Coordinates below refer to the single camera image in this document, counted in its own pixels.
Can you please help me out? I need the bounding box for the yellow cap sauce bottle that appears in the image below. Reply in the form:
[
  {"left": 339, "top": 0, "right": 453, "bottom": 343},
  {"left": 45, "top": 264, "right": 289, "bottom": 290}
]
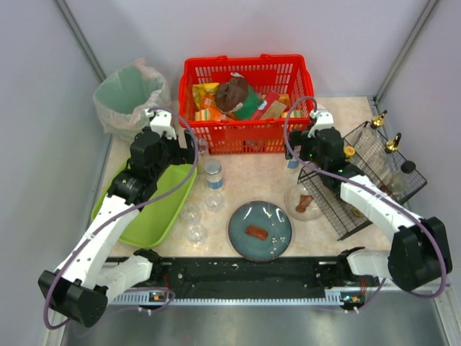
[{"left": 344, "top": 146, "right": 356, "bottom": 160}]

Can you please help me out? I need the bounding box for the tall clear jar foil lid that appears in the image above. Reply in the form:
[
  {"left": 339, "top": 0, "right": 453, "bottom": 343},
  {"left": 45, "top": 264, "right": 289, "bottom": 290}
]
[{"left": 197, "top": 137, "right": 209, "bottom": 157}]

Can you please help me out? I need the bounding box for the silver lid jar blue label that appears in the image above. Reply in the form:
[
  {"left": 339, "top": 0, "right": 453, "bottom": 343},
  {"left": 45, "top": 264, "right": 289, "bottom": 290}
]
[{"left": 204, "top": 159, "right": 224, "bottom": 192}]

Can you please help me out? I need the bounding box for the clear bottle with gold pourer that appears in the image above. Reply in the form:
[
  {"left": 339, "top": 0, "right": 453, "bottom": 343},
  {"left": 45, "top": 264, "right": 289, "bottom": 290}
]
[{"left": 357, "top": 110, "right": 388, "bottom": 154}]

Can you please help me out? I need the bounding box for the dark vinegar bottle black cap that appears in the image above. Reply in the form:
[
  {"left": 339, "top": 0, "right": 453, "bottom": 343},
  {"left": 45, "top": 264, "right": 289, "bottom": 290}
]
[{"left": 385, "top": 160, "right": 416, "bottom": 195}]

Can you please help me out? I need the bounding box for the blue ceramic plate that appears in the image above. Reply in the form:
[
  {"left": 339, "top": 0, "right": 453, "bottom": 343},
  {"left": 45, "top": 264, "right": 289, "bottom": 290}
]
[{"left": 228, "top": 200, "right": 293, "bottom": 262}]

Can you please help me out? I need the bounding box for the brown meat piece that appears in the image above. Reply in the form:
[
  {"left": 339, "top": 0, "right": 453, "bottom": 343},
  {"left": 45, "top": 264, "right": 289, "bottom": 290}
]
[{"left": 245, "top": 225, "right": 269, "bottom": 241}]

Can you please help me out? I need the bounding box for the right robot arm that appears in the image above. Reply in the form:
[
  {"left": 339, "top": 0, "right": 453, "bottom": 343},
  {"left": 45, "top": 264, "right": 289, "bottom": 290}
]
[{"left": 283, "top": 110, "right": 452, "bottom": 295}]

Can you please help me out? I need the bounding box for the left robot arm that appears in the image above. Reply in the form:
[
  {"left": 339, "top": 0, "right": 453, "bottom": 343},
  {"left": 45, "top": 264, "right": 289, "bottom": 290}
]
[{"left": 38, "top": 107, "right": 198, "bottom": 330}]

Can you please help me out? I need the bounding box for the striped sponge right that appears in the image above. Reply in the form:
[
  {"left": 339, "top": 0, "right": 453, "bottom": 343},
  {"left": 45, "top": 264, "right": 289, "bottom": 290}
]
[{"left": 282, "top": 110, "right": 303, "bottom": 118}]

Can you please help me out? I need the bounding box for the striped sponge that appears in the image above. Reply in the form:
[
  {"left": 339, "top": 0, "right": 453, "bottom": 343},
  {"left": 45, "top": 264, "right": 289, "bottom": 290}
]
[
  {"left": 194, "top": 109, "right": 212, "bottom": 121},
  {"left": 282, "top": 110, "right": 303, "bottom": 118}
]

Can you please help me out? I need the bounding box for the striped sponge left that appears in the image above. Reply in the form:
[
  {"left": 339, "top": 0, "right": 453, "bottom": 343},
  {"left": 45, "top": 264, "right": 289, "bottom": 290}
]
[{"left": 194, "top": 109, "right": 212, "bottom": 121}]

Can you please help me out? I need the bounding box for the brown rib bone piece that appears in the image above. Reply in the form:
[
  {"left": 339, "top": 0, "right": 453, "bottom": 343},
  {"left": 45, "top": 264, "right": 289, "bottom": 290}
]
[{"left": 295, "top": 195, "right": 313, "bottom": 213}]

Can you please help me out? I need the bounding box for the clear glass oval dish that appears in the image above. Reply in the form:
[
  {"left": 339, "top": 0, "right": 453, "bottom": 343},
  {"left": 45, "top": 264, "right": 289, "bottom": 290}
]
[{"left": 284, "top": 184, "right": 323, "bottom": 221}]

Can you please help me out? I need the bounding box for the orange snack packet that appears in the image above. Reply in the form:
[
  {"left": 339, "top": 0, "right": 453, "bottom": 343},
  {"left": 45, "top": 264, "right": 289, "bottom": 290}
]
[{"left": 200, "top": 94, "right": 225, "bottom": 121}]

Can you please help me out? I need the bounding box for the green bin with plastic liner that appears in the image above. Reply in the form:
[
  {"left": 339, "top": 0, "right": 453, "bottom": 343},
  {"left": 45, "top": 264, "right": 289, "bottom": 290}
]
[{"left": 93, "top": 58, "right": 171, "bottom": 142}]

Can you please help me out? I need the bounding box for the yellow snack packet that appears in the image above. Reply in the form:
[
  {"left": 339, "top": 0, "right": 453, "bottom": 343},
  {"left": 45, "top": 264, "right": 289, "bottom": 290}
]
[{"left": 192, "top": 82, "right": 220, "bottom": 109}]

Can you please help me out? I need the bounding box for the red carton box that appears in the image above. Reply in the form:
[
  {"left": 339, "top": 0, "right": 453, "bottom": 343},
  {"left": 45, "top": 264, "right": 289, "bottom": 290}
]
[{"left": 250, "top": 91, "right": 279, "bottom": 120}]

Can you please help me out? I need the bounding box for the lime green plastic tray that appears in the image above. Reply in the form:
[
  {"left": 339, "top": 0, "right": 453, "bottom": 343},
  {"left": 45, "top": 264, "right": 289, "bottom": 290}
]
[{"left": 89, "top": 160, "right": 198, "bottom": 249}]

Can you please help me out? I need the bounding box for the brown paper bag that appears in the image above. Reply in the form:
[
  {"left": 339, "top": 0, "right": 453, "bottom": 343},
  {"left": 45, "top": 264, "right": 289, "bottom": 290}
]
[{"left": 214, "top": 73, "right": 249, "bottom": 113}]

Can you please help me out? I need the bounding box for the green snack bag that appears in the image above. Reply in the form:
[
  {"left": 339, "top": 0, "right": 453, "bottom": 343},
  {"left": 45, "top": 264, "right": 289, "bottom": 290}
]
[{"left": 233, "top": 86, "right": 260, "bottom": 120}]

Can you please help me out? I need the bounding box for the red plastic shopping basket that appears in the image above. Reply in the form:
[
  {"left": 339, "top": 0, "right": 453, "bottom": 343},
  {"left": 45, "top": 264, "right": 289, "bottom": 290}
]
[{"left": 179, "top": 54, "right": 314, "bottom": 154}]

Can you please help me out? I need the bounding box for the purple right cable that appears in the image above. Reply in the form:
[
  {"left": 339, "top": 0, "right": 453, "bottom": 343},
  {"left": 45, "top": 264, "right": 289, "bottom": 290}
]
[{"left": 283, "top": 96, "right": 449, "bottom": 314}]

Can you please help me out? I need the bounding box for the purple cable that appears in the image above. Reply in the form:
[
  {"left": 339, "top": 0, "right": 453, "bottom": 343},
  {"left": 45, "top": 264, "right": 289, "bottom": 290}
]
[
  {"left": 42, "top": 107, "right": 200, "bottom": 331},
  {"left": 283, "top": 96, "right": 449, "bottom": 314}
]

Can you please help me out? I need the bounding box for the black wire rack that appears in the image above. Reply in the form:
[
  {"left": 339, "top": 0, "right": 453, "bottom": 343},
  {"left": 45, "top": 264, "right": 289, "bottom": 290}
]
[{"left": 297, "top": 121, "right": 427, "bottom": 240}]

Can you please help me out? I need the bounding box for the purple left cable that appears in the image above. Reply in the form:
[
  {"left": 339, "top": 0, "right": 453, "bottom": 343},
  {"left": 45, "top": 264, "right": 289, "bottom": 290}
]
[{"left": 42, "top": 107, "right": 200, "bottom": 331}]

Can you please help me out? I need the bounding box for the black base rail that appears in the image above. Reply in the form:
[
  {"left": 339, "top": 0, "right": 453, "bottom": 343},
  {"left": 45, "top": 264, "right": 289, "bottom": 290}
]
[{"left": 113, "top": 257, "right": 368, "bottom": 308}]

